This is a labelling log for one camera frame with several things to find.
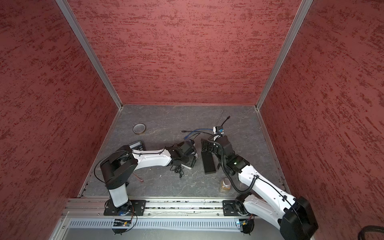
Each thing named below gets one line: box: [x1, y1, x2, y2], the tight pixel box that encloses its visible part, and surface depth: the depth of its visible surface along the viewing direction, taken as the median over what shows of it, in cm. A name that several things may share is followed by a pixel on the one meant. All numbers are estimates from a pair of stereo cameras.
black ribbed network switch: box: [201, 151, 216, 175], surface depth 90 cm
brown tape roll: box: [132, 123, 147, 135], surface depth 108 cm
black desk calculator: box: [128, 140, 144, 151], surface depth 97 cm
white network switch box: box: [181, 153, 197, 170], surface depth 83 cm
